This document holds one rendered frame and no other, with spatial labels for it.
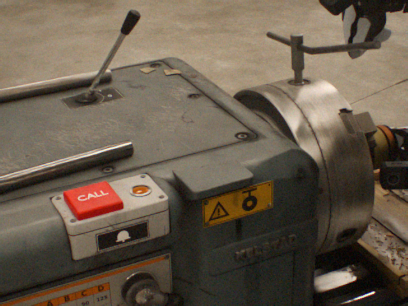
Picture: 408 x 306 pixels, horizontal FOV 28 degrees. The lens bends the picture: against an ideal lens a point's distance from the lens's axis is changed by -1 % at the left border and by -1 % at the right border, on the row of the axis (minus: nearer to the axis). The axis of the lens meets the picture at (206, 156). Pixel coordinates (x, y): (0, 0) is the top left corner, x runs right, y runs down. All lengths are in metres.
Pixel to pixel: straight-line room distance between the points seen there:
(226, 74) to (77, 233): 3.75
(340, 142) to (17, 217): 0.55
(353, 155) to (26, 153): 0.52
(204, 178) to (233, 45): 4.11
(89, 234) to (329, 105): 0.52
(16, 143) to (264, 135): 0.36
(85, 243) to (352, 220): 0.52
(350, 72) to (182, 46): 1.10
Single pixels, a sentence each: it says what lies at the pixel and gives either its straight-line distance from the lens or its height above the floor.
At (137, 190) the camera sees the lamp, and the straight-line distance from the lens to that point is 1.04.
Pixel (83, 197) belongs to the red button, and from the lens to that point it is 1.02.
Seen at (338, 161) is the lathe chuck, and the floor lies 1.16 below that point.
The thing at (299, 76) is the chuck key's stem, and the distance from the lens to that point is 1.40.
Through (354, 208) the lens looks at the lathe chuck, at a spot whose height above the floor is 1.08.
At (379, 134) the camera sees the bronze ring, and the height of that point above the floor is 1.12.
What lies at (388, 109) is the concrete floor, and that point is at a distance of 4.33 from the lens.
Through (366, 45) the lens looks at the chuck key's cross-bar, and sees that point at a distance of 1.20.
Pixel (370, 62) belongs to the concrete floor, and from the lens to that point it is 4.93.
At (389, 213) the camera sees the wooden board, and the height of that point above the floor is 0.88.
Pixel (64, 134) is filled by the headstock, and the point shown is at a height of 1.26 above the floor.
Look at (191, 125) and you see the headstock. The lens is 1.21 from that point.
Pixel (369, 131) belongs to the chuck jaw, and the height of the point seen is 1.18.
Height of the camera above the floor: 1.78
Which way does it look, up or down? 28 degrees down
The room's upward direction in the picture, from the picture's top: 2 degrees counter-clockwise
